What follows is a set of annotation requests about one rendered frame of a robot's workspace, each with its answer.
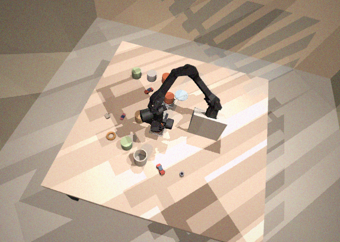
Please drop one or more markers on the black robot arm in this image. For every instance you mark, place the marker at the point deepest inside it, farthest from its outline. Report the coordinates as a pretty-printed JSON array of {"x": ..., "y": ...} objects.
[{"x": 157, "y": 98}]

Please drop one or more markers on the red toy car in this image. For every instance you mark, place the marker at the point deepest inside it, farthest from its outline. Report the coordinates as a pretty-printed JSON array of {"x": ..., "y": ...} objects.
[
  {"x": 148, "y": 90},
  {"x": 160, "y": 169}
]

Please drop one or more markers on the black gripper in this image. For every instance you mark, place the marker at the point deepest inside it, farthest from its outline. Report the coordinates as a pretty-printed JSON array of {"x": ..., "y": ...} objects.
[{"x": 168, "y": 123}]

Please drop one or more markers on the green cylinder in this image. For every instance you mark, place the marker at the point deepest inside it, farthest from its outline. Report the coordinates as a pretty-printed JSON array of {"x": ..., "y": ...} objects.
[
  {"x": 126, "y": 143},
  {"x": 136, "y": 73}
]

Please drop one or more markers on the pink and blue eraser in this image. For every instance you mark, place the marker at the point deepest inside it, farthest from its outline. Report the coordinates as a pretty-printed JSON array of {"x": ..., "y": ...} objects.
[{"x": 122, "y": 116}]

